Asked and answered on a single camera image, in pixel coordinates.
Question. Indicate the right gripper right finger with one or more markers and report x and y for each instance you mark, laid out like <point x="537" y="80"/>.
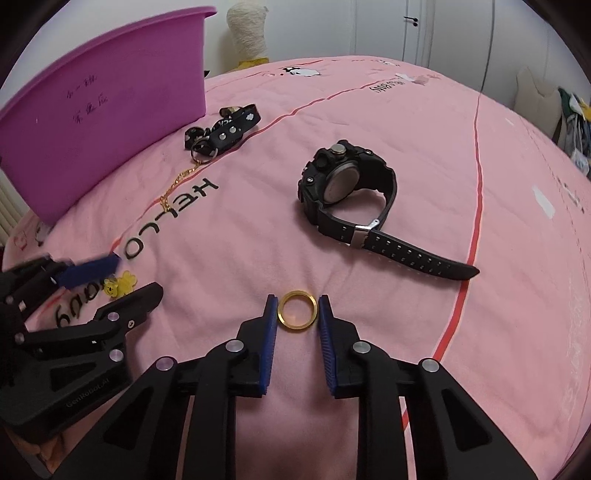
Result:
<point x="415" y="420"/>

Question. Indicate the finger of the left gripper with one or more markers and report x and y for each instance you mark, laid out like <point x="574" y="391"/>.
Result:
<point x="85" y="350"/>
<point x="25" y="287"/>

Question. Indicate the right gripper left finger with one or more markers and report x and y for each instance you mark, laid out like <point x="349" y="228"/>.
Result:
<point x="177" y="420"/>

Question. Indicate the yellow flower keychain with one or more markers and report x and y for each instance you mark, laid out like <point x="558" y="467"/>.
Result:
<point x="118" y="287"/>

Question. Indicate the beige striped cushion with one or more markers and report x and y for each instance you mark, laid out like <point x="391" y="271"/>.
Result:
<point x="12" y="208"/>

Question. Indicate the purple plastic tub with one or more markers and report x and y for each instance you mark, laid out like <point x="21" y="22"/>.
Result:
<point x="99" y="105"/>

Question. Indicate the clothes pile on chair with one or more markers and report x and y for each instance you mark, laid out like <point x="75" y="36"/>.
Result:
<point x="575" y="130"/>

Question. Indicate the beige chair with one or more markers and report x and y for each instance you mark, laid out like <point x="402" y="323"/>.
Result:
<point x="538" y="101"/>

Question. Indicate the alpaca plush toy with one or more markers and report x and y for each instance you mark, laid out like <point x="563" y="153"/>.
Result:
<point x="246" y="23"/>

